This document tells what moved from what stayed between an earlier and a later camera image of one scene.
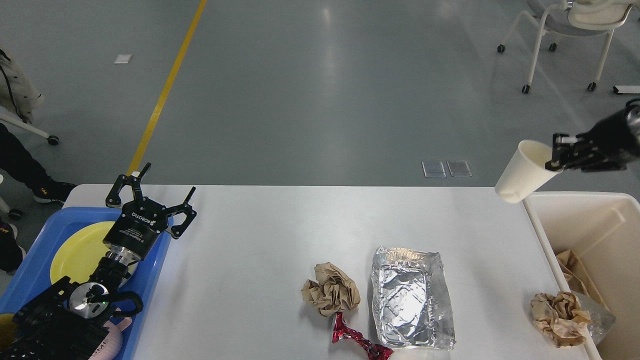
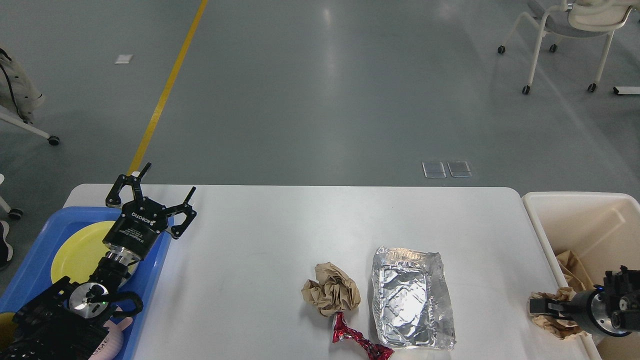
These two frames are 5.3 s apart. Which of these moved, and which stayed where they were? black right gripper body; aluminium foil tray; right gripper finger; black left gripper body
Moved: black right gripper body; right gripper finger
Stayed: black left gripper body; aluminium foil tray
